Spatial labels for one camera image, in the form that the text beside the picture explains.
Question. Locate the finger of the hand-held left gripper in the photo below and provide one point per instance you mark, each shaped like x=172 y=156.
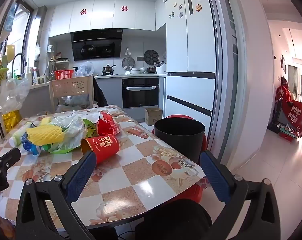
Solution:
x=7 y=158

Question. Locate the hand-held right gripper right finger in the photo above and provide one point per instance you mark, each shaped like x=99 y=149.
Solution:
x=215 y=177

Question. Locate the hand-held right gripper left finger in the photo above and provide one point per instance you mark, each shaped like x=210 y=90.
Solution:
x=81 y=175

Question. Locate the white bottle with green label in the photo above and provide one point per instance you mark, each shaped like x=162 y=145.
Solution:
x=18 y=135

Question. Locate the red paper cup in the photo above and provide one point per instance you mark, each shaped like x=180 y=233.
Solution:
x=103 y=145

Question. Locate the green snack wrapper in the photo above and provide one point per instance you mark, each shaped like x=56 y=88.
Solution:
x=89 y=127

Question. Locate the black round bin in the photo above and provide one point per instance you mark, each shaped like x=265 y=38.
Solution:
x=178 y=142

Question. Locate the red foil wrapper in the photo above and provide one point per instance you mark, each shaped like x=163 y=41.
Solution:
x=107 y=126

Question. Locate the blue packet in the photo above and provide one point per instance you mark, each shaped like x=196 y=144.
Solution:
x=28 y=145

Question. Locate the red plastic stool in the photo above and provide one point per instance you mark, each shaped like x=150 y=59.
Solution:
x=194 y=192

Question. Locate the gold foil bag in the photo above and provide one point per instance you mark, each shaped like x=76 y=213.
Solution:
x=12 y=120

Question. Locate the light green plastic bag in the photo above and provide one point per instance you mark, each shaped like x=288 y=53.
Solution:
x=62 y=148

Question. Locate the yellow foam fruit net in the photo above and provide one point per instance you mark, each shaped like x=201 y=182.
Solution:
x=44 y=133

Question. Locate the small yellow foam net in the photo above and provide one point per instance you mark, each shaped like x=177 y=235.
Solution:
x=46 y=121

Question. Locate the hanging clear plastic bag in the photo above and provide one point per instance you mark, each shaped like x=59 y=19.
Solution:
x=13 y=95

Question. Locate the person's dark trouser leg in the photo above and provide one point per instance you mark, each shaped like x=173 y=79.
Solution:
x=173 y=220

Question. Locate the checkered patterned tablecloth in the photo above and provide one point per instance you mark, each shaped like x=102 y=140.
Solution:
x=141 y=180

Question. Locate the yellow-green plastic basket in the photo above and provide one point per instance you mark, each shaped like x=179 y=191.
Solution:
x=1 y=75

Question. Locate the white spray bottle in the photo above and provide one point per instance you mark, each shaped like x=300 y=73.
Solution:
x=35 y=77

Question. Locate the black bag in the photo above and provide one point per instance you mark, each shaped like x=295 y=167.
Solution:
x=99 y=92

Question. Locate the cardboard box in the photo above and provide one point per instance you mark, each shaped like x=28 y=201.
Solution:
x=153 y=117

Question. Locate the beige plastic chair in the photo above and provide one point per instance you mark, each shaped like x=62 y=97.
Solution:
x=71 y=87

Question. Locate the kitchen faucet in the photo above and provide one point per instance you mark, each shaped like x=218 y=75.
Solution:
x=22 y=56

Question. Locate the red plastic basket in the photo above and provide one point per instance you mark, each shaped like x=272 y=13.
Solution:
x=63 y=75

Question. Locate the black built-in oven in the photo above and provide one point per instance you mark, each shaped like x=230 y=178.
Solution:
x=141 y=95

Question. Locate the crumpled clear bag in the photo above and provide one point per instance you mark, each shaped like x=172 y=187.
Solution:
x=84 y=68

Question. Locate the round grey steamer plate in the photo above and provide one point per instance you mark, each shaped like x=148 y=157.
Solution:
x=128 y=63

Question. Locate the white rice cooker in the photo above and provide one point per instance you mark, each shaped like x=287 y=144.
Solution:
x=161 y=68

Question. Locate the white refrigerator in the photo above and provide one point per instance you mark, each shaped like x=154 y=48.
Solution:
x=190 y=55

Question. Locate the black range hood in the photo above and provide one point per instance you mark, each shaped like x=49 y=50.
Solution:
x=96 y=45

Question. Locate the round black baking tray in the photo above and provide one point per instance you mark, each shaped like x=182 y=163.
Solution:
x=151 y=57

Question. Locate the red paper decal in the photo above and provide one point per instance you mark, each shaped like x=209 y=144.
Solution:
x=83 y=11
x=124 y=8

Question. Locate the white upper cabinets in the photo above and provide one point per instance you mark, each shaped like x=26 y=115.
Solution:
x=103 y=15

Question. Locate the group of fridge magnets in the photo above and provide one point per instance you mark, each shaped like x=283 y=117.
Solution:
x=198 y=7

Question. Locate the sliding door frame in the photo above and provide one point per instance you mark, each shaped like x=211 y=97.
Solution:
x=228 y=67

